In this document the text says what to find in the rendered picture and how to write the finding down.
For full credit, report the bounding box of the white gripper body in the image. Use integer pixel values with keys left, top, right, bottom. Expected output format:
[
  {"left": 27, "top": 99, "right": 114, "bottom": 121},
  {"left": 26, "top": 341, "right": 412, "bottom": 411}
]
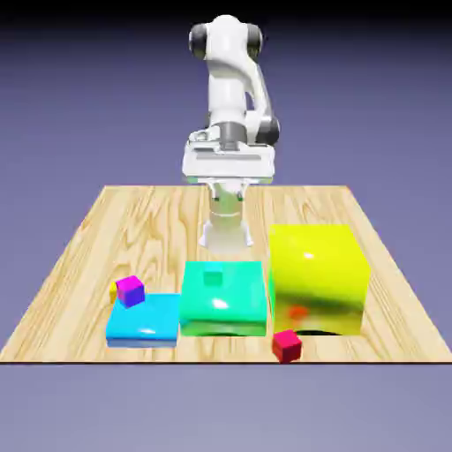
[{"left": 181, "top": 139, "right": 277, "bottom": 186}]

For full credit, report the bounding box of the small magenta cube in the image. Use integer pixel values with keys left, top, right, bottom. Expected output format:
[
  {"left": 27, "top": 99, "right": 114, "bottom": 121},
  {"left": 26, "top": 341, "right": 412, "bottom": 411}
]
[{"left": 115, "top": 275, "right": 147, "bottom": 309}]

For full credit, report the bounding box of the small red cube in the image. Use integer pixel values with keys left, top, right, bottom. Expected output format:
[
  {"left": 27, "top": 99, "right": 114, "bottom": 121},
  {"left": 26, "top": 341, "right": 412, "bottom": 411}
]
[{"left": 271, "top": 328, "right": 304, "bottom": 365}]

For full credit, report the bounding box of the large green box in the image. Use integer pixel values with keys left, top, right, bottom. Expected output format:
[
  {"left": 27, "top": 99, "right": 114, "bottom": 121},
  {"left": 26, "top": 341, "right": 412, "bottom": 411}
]
[{"left": 178, "top": 260, "right": 268, "bottom": 337}]

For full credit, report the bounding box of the large yellow box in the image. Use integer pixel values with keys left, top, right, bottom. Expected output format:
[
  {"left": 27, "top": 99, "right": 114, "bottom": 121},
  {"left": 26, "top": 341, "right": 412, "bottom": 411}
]
[{"left": 267, "top": 223, "right": 372, "bottom": 337}]

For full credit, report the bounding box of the large cyan box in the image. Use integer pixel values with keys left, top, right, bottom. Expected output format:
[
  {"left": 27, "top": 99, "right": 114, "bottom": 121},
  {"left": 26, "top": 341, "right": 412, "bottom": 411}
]
[{"left": 105, "top": 292, "right": 182, "bottom": 350}]

